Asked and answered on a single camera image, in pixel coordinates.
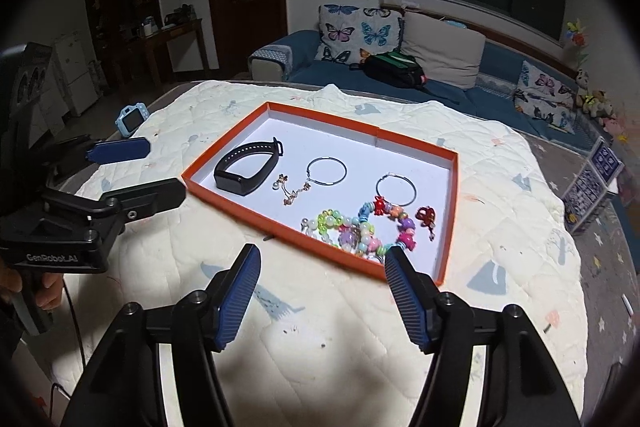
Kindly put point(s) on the large butterfly pillow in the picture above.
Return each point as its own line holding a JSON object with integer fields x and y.
{"x": 350, "y": 32}

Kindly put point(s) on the blue and white carton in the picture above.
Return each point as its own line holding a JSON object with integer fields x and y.
{"x": 590, "y": 187}

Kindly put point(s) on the blue toy camera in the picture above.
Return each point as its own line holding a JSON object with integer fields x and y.
{"x": 129, "y": 119}

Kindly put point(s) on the white printed quilt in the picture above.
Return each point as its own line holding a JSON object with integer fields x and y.
{"x": 500, "y": 187}

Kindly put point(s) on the small butterfly pillow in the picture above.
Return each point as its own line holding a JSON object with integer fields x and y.
{"x": 545, "y": 82}
{"x": 545, "y": 114}

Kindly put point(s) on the colorful pinwheel flowers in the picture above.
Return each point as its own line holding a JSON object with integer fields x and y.
{"x": 577, "y": 38}

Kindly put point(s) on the pile of plush toys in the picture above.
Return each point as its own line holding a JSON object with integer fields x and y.
{"x": 595, "y": 102}

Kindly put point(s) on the blue sofa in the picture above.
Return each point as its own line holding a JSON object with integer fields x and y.
{"x": 300, "y": 52}

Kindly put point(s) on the white refrigerator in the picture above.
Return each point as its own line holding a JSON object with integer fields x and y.
{"x": 75, "y": 67}

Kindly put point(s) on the beige pillow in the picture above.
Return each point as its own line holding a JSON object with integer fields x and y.
{"x": 445, "y": 47}

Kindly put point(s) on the black backpack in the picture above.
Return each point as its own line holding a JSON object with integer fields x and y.
{"x": 395, "y": 72}

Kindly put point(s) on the black smart band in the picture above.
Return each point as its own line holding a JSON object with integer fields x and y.
{"x": 235, "y": 182}

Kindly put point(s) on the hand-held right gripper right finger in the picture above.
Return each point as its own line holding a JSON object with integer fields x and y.
{"x": 400, "y": 297}

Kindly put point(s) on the silver hoop earring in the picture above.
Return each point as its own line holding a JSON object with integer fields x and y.
{"x": 416, "y": 192}
{"x": 306, "y": 172}

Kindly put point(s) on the person's left hand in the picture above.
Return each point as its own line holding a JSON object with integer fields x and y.
{"x": 51, "y": 292}

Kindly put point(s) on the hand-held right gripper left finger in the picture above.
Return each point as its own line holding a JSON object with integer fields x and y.
{"x": 240, "y": 297}

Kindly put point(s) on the orange tray box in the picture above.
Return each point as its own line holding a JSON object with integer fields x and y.
{"x": 350, "y": 147}

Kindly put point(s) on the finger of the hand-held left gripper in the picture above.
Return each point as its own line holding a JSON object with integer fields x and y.
{"x": 120, "y": 150}
{"x": 150, "y": 199}

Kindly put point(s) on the red charm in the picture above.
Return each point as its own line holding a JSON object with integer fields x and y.
{"x": 425, "y": 216}

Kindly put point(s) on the wooden side table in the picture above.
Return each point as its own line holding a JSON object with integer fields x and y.
{"x": 175, "y": 32}

